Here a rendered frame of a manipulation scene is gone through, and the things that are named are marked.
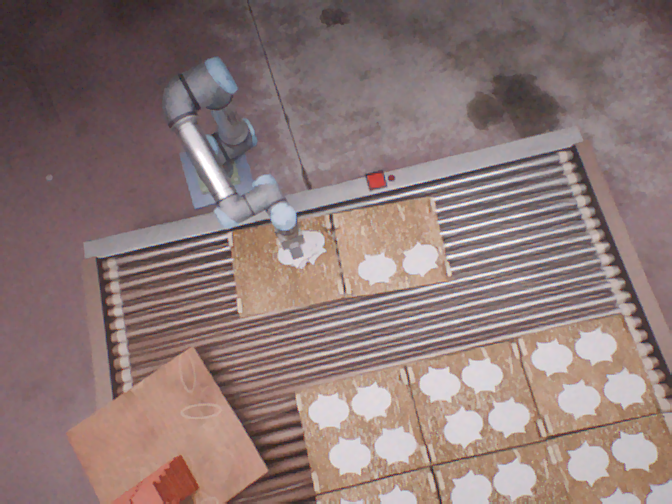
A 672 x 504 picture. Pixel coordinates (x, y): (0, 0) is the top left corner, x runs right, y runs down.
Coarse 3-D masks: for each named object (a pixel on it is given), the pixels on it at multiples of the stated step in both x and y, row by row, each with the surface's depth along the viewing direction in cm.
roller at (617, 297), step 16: (576, 304) 196; (592, 304) 195; (608, 304) 196; (512, 320) 195; (528, 320) 195; (432, 336) 195; (448, 336) 194; (464, 336) 194; (368, 352) 194; (384, 352) 193; (400, 352) 194; (304, 368) 193; (320, 368) 193; (336, 368) 193; (240, 384) 193; (256, 384) 192; (272, 384) 192
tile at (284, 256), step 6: (306, 240) 197; (306, 246) 196; (312, 246) 196; (282, 252) 196; (288, 252) 196; (306, 252) 195; (282, 258) 195; (288, 258) 195; (300, 258) 195; (288, 264) 195; (294, 264) 194
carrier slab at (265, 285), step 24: (240, 240) 205; (264, 240) 205; (240, 264) 202; (264, 264) 202; (312, 264) 201; (336, 264) 201; (240, 288) 200; (264, 288) 200; (288, 288) 199; (312, 288) 199; (336, 288) 199; (264, 312) 197
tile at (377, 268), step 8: (368, 256) 200; (376, 256) 200; (384, 256) 200; (360, 264) 200; (368, 264) 199; (376, 264) 199; (384, 264) 199; (392, 264) 199; (360, 272) 199; (368, 272) 199; (376, 272) 198; (384, 272) 198; (392, 272) 198; (376, 280) 198; (384, 280) 198
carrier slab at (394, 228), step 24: (360, 216) 206; (384, 216) 205; (408, 216) 205; (432, 216) 205; (360, 240) 203; (384, 240) 203; (408, 240) 203; (432, 240) 202; (360, 288) 198; (384, 288) 198
